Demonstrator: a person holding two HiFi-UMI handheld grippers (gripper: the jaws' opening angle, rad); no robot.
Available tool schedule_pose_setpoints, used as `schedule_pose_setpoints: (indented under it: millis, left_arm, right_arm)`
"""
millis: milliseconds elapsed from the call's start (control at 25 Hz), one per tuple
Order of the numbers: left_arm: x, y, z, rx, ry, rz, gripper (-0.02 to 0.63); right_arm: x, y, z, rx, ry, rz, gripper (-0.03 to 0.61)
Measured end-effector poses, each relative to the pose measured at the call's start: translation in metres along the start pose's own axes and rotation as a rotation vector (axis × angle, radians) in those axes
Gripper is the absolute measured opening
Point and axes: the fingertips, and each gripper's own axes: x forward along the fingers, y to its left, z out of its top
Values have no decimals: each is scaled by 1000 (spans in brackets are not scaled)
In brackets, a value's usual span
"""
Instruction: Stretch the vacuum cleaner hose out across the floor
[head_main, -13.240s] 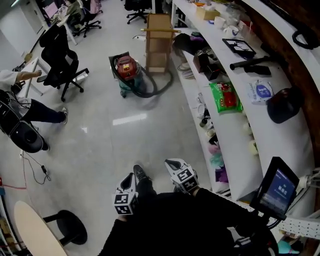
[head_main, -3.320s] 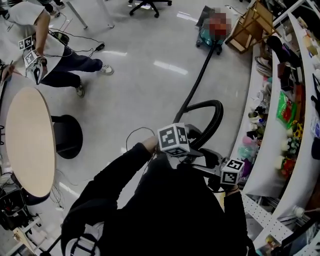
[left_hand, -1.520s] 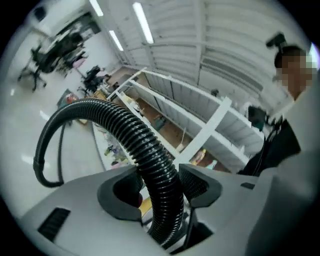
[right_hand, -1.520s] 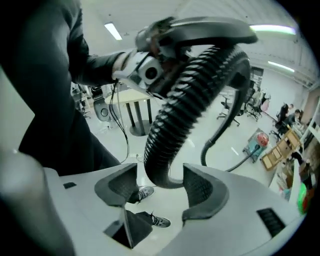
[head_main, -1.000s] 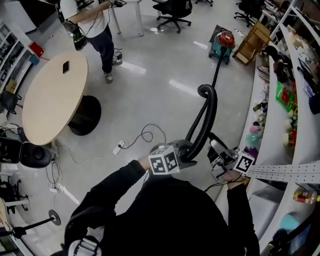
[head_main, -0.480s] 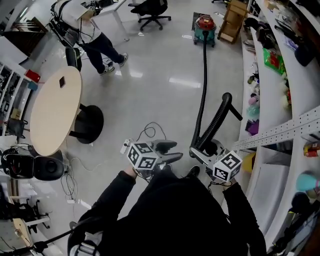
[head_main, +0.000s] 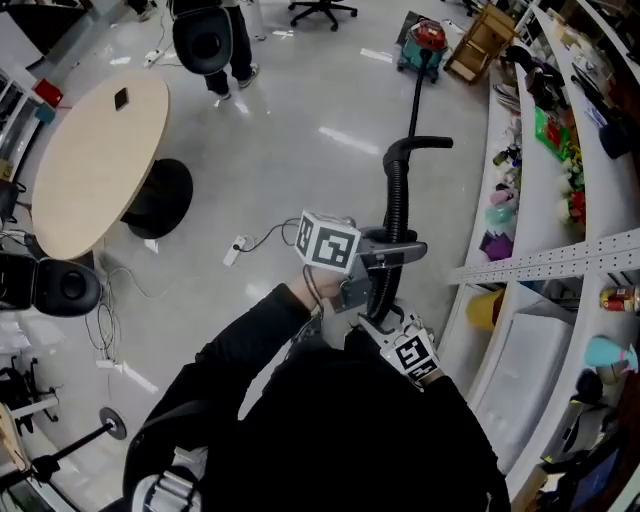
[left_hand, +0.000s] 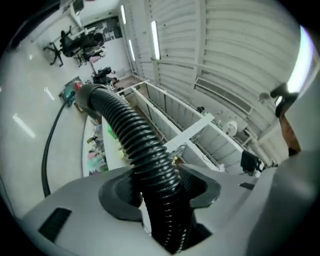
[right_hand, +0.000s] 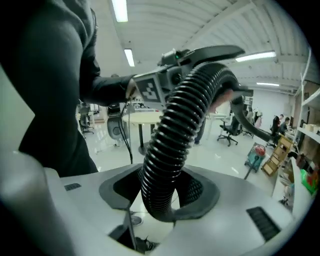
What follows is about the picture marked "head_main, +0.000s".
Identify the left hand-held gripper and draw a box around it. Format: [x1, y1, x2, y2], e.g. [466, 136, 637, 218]
[294, 209, 430, 315]

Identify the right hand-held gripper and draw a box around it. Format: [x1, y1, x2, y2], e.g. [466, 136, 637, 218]
[356, 307, 442, 387]

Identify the black vacuum hose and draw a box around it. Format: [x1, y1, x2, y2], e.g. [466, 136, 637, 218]
[367, 47, 454, 324]

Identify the person's left forearm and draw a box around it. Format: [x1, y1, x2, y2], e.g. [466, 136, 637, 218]
[194, 282, 321, 401]

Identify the person's right forearm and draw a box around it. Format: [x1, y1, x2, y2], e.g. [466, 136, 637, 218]
[419, 372, 501, 481]

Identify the red green vacuum cleaner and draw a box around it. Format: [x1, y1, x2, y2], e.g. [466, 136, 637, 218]
[397, 16, 449, 84]

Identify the person's left hand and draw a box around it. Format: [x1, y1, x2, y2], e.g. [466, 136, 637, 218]
[302, 264, 347, 301]

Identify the yellow bucket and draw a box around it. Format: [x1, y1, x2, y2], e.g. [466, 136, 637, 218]
[465, 288, 506, 331]

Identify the person's black clothing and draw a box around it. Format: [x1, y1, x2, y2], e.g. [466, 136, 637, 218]
[122, 282, 511, 512]

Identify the white shelving rack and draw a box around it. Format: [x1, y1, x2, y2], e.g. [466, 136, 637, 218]
[439, 0, 640, 512]

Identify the red flower pot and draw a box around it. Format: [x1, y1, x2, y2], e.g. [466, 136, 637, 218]
[564, 189, 587, 229]

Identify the green packet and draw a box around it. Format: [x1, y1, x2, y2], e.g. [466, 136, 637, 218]
[533, 105, 576, 161]

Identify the yellow flower pot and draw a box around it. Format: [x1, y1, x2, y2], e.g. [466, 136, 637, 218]
[562, 144, 586, 186]

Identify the large teal spray bottle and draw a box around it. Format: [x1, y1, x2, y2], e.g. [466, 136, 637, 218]
[584, 335, 640, 374]

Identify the wooden shelf cart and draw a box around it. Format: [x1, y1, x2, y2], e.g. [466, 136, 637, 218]
[443, 3, 519, 84]

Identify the red label bottle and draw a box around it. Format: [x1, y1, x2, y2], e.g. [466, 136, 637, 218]
[599, 284, 640, 314]

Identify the black office chair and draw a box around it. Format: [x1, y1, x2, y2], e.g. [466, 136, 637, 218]
[288, 0, 359, 32]

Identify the black round backpack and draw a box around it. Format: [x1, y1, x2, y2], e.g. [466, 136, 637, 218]
[171, 7, 235, 76]
[0, 252, 104, 317]

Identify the gray chest pack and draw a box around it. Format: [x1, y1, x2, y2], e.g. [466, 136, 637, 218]
[127, 447, 209, 512]

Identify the round wooden table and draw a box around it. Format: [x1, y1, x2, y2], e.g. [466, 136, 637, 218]
[30, 69, 195, 261]

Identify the black pole stand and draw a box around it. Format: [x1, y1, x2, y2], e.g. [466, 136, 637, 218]
[24, 407, 129, 481]

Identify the red box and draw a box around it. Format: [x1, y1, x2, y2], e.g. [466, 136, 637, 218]
[33, 78, 66, 109]

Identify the white storage shelf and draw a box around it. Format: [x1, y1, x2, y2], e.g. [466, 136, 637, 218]
[0, 69, 46, 181]

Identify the black cable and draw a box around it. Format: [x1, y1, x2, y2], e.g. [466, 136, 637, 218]
[238, 217, 304, 251]

